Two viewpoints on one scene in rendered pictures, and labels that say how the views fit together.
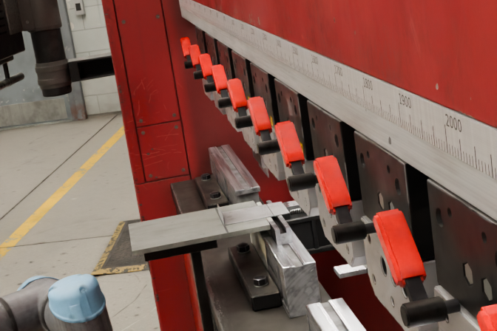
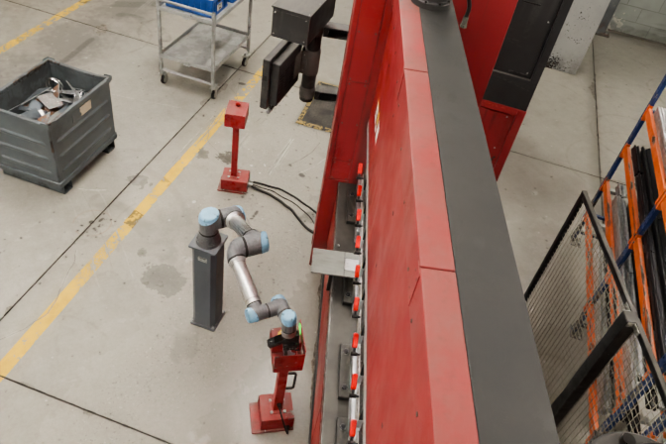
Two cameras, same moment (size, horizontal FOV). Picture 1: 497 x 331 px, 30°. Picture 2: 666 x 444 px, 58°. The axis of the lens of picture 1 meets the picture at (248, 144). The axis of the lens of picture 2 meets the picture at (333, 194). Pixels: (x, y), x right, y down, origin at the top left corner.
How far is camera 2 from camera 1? 1.98 m
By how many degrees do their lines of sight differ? 28
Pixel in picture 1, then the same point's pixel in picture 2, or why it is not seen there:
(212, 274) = not seen: hidden behind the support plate
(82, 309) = (289, 324)
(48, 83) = (303, 96)
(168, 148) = (343, 169)
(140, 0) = (352, 117)
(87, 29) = not seen: outside the picture
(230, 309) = (335, 298)
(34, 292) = (277, 306)
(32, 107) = not seen: outside the picture
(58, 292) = (284, 318)
